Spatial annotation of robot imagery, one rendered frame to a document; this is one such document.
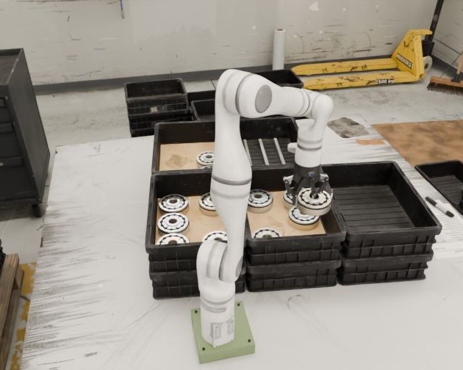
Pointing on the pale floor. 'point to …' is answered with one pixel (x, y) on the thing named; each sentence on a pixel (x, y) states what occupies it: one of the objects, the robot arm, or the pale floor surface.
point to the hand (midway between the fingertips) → (303, 200)
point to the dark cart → (12, 133)
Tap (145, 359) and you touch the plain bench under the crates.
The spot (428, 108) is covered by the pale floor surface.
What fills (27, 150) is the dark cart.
